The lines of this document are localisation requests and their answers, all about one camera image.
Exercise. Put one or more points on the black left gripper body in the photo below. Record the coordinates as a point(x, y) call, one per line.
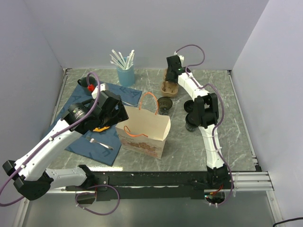
point(117, 116)

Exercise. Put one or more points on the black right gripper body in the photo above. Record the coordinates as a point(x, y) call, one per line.
point(168, 78)

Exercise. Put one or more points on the brown cardboard cup carrier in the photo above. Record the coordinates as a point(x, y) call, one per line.
point(169, 89)

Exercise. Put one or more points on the dark translucent coffee cup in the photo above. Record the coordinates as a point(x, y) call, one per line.
point(165, 104)

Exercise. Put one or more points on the brown paper takeout bag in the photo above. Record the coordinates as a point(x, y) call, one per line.
point(145, 131)

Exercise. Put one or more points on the black coffee cup lid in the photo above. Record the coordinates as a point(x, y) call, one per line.
point(189, 119)

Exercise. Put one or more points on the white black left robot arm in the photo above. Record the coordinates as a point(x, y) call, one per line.
point(31, 175)

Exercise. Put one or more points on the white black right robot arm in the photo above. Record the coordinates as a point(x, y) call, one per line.
point(207, 115)

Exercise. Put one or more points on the orange dotted scalloped plate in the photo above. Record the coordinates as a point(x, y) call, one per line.
point(101, 129)

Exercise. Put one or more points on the blue straw holder cup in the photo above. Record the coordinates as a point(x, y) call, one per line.
point(126, 77)

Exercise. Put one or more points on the dark green mug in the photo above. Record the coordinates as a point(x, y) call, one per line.
point(84, 84)

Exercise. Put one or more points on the stacked black cup lids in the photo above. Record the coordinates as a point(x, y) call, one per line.
point(188, 106)

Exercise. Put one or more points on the silver fork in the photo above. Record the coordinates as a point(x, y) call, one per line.
point(92, 140)

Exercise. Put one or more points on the blue lettered placemat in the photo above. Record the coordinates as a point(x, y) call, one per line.
point(109, 137)

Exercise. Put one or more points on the white wrapped straw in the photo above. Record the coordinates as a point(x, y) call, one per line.
point(130, 59)
point(119, 59)
point(116, 62)

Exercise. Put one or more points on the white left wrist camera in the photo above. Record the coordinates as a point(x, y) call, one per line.
point(94, 90)

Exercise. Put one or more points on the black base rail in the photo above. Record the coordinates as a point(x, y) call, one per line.
point(158, 185)

